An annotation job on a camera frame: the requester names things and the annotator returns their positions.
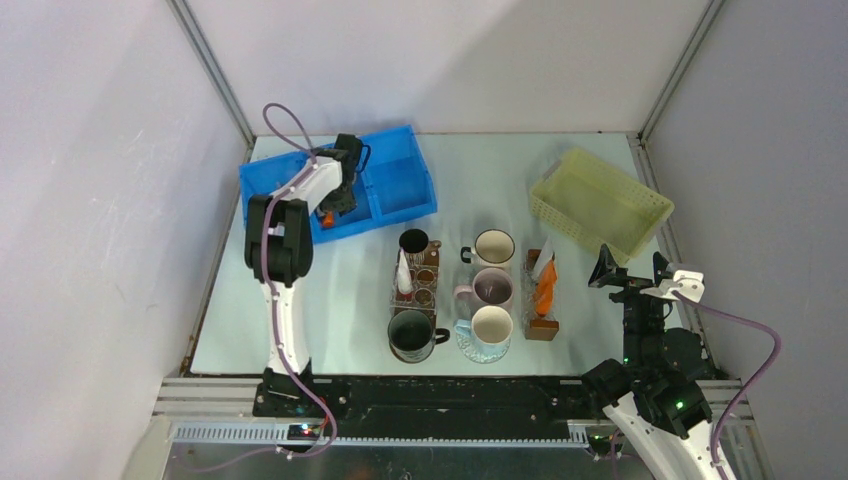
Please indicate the white toothpaste tube dark cap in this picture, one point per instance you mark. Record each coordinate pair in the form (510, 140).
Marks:
(545, 256)

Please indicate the cream perforated basket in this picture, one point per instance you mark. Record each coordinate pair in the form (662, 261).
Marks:
(594, 202)

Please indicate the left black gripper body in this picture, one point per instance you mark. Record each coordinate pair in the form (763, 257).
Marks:
(342, 199)

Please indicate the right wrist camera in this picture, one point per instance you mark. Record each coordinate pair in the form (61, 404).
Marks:
(673, 282)

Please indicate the clear holder with brown lid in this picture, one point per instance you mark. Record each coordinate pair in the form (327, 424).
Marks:
(534, 327)

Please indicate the clear textured oval tray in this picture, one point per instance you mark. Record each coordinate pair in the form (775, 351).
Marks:
(472, 353)

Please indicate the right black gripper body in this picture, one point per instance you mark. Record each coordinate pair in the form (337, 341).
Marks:
(640, 312)

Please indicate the cream mug with black rim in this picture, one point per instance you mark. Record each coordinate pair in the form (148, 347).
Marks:
(492, 248)

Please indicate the dark green mug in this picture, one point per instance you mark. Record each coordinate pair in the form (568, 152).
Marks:
(412, 337)

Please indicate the pink mug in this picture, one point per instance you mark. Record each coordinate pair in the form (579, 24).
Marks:
(489, 287)

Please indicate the brown wooden oval tray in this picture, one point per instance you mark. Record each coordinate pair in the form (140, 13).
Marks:
(412, 330)

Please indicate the orange toothpaste tube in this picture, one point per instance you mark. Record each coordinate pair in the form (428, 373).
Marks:
(543, 296)

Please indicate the brown metallic cup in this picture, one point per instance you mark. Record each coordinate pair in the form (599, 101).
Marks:
(418, 249)

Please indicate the light blue mug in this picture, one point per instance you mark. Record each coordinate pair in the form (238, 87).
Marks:
(488, 327)

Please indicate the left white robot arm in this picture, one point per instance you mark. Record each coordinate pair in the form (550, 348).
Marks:
(279, 245)

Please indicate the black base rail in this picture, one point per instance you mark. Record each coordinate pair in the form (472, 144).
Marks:
(516, 408)

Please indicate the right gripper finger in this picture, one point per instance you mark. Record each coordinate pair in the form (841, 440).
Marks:
(607, 272)
(663, 269)

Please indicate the white toothpaste tube red cap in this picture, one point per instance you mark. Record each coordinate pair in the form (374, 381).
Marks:
(403, 277)

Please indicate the clear textured two-hole holder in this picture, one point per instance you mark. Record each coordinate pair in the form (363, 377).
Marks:
(424, 296)

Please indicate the blue three-compartment bin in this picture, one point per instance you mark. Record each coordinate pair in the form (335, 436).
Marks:
(395, 187)

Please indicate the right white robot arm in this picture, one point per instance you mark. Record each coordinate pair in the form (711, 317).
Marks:
(651, 394)

